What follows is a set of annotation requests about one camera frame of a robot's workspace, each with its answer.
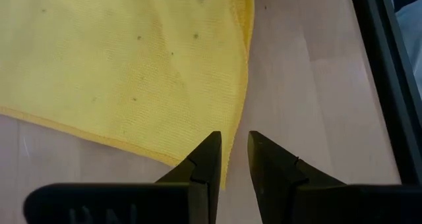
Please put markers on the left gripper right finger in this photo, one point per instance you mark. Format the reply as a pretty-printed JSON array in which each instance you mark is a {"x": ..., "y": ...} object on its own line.
[{"x": 280, "y": 174}]

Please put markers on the silver black front rail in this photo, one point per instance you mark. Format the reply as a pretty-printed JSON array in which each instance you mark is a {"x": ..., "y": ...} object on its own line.
[{"x": 389, "y": 85}]

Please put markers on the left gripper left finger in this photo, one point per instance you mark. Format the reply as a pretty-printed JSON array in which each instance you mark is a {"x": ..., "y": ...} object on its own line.
[{"x": 201, "y": 174}]

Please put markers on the yellow microfiber towel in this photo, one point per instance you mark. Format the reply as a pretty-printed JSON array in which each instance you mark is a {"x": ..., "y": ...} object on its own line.
[{"x": 115, "y": 69}]

